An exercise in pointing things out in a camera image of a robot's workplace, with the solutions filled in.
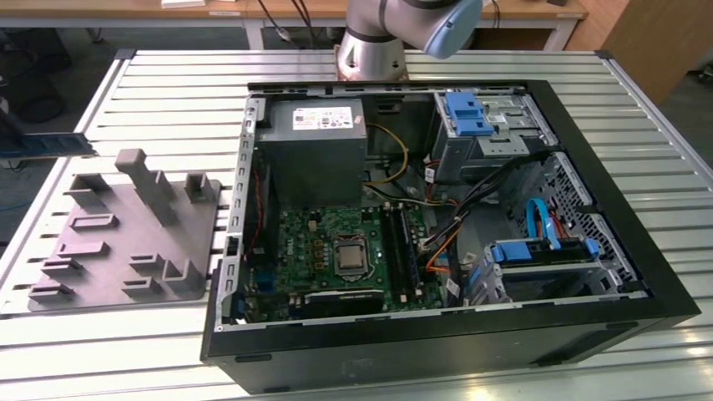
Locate blue RAM stick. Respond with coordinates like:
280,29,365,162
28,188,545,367
0,132,97,159

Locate grey power supply unit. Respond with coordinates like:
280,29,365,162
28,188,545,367
255,98,369,206

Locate red black power wires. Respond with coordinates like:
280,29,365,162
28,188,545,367
420,154,452,208

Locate silver CPU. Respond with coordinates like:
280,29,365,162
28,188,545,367
339,246,367,268

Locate metal disk cage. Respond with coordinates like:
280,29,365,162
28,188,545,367
461,240,640,306

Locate yellow wire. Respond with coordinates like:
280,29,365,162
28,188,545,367
364,123,411,185

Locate metal socket cover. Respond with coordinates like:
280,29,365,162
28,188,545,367
332,236,373,282

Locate blue SATA cable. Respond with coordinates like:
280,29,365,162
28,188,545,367
525,198,563,251

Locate black graphics card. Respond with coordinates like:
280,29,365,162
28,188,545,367
303,289,385,321

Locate blue optical drive latch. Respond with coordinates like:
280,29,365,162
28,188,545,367
445,92,499,138

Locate grey metal drive cage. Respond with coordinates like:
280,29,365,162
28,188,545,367
432,90,559,185

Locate hard disk in blue carrier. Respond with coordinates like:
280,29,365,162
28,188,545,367
483,236,601,275

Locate wooden cabinet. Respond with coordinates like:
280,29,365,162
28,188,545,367
567,0,713,105

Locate black hanging cable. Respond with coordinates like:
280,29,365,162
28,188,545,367
255,0,295,43

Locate black cable bundle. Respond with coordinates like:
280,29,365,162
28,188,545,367
452,150,556,222

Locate green motherboard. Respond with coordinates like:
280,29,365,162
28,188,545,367
239,204,447,322

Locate grey parts rack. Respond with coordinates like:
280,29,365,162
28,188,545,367
25,148,224,312

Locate black PC case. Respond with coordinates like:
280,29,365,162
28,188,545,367
200,79,702,396

